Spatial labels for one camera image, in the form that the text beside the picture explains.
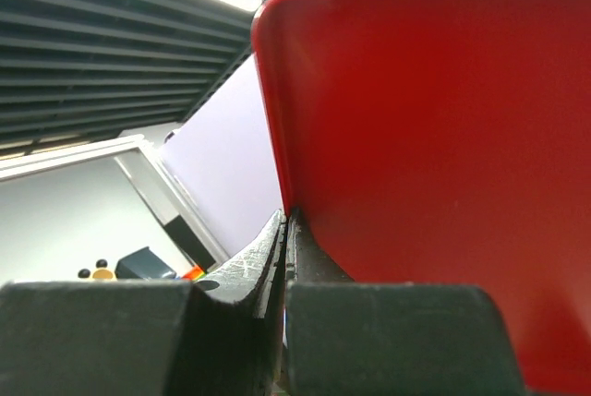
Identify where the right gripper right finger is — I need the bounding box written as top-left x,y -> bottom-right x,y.
285,210 -> 527,395

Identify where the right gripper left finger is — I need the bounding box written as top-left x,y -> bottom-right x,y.
1,211 -> 285,395

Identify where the red box lid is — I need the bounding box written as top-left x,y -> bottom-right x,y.
252,0 -> 590,395

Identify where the dark box background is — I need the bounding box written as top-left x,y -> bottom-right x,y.
115,246 -> 177,280

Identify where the yellow black toy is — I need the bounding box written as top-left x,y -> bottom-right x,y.
78,258 -> 116,281

